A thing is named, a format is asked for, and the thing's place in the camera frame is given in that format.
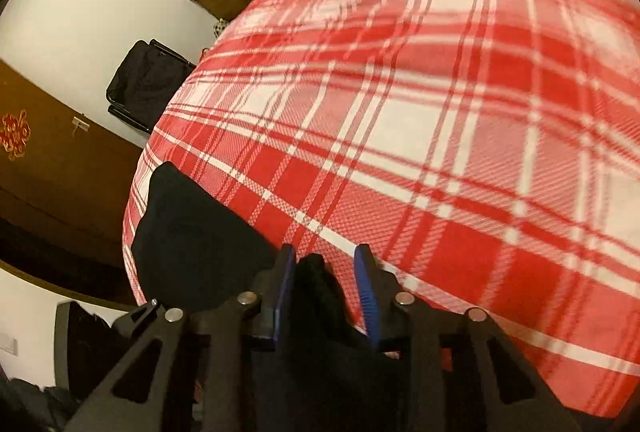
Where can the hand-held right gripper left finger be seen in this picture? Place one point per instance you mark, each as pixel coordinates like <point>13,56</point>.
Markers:
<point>284,297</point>

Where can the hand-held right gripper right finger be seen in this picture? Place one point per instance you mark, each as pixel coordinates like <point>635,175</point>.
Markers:
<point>367,299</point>

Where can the black pants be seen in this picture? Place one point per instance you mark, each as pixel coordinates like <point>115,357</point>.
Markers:
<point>200,242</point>

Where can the red plaid bed sheet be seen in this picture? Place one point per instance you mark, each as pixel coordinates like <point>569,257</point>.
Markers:
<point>400,111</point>

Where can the black flat screen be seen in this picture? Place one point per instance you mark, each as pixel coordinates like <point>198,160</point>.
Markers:
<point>82,347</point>

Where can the brown wooden door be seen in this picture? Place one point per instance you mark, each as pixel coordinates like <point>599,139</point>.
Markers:
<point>65,192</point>

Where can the black folding chair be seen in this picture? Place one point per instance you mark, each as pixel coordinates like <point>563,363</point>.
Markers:
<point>145,84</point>

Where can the dark cloth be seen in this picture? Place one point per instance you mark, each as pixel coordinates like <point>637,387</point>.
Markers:
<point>25,404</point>

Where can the red knot ornament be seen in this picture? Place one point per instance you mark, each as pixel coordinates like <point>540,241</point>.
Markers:
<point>15,134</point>

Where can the white wall socket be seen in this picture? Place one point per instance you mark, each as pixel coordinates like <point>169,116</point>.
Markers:
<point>7,344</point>

